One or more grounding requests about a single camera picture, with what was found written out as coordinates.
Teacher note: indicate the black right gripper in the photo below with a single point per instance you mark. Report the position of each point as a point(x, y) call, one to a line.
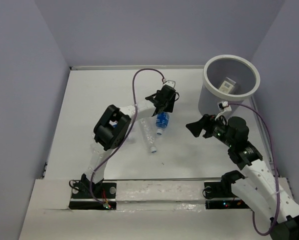
point(206, 123)

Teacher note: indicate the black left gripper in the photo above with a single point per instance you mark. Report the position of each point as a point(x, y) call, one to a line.
point(169, 108)

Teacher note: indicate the blue label plastic bottle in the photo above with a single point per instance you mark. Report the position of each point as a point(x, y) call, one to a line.
point(161, 123)

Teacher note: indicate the clear plastic bottle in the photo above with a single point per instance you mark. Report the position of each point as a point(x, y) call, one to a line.
point(148, 135)

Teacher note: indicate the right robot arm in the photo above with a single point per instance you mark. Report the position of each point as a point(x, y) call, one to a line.
point(253, 182)

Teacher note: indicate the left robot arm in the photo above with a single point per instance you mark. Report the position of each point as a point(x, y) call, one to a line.
point(111, 130)

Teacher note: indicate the grey round bin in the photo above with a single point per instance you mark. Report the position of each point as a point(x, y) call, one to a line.
point(215, 70)

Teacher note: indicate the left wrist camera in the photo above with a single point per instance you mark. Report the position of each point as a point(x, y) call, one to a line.
point(170, 83)

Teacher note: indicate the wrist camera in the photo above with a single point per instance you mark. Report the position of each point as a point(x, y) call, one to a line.
point(224, 106)
point(170, 83)

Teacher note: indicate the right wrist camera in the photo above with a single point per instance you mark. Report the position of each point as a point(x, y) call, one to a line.
point(224, 106)

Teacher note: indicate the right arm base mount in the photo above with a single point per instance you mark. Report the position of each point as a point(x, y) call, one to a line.
point(218, 194)

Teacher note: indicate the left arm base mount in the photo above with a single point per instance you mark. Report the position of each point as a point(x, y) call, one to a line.
point(81, 198)

